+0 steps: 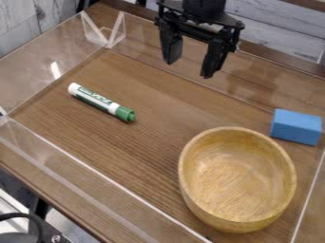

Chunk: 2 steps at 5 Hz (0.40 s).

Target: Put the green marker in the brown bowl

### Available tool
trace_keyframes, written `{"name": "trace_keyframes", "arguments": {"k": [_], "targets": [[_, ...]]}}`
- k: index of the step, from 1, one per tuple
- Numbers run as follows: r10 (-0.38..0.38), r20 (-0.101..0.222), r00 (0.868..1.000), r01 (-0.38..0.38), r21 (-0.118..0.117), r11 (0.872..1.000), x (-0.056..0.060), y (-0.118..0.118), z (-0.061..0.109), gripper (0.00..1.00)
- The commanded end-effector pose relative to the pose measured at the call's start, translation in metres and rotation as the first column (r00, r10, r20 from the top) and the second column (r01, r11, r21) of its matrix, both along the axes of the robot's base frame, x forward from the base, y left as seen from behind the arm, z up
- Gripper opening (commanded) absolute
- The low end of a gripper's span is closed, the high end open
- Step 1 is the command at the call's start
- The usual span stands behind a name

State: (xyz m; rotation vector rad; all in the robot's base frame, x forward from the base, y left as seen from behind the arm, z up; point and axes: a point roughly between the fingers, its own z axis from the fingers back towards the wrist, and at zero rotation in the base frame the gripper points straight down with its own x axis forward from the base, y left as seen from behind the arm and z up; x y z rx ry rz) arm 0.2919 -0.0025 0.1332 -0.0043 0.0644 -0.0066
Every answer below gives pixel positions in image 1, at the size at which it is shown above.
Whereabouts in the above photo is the black cable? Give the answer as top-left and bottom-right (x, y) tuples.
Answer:
(0, 212), (46, 243)

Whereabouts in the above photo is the green and white marker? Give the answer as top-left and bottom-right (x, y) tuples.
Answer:
(67, 83), (137, 122)

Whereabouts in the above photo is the black metal table leg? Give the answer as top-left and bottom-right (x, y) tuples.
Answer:
(35, 198), (50, 220)

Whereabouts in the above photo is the blue foam block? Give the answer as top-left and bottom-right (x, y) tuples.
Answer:
(270, 108), (322, 146)

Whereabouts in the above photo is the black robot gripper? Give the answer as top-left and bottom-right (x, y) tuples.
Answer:
(155, 0), (245, 79)

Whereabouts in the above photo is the brown wooden bowl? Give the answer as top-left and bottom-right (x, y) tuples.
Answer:
(178, 126), (297, 234)

